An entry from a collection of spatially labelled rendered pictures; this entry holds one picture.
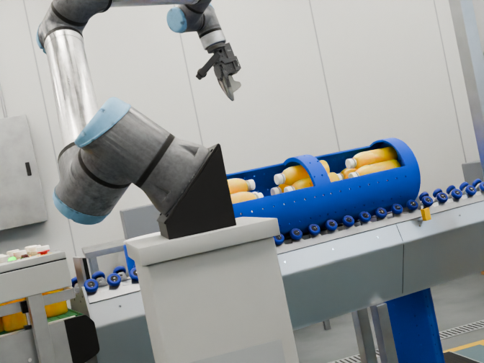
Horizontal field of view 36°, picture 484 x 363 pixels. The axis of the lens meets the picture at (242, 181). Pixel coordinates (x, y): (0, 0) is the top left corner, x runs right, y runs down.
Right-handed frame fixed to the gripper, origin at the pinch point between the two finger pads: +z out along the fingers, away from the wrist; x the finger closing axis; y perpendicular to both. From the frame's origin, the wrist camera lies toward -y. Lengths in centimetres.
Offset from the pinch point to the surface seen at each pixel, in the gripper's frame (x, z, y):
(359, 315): 10, 95, 20
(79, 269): -14, 38, -74
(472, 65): -31, 22, 81
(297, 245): -12, 59, -1
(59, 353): -34, 58, -90
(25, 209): 304, -13, -70
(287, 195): -16.8, 40.9, 0.3
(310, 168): -12.7, 35.0, 14.1
